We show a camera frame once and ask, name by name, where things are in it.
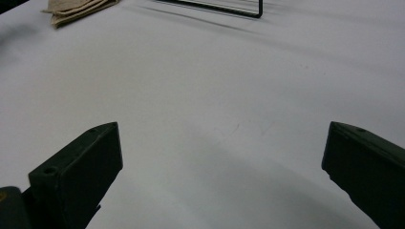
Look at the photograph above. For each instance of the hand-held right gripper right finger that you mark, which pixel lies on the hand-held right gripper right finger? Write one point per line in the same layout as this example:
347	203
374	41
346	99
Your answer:
366	171

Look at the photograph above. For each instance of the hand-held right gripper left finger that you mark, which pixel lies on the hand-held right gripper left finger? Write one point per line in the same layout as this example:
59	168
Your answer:
76	178

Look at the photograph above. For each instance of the beige towel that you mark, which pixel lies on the beige towel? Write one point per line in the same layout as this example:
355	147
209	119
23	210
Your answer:
74	11

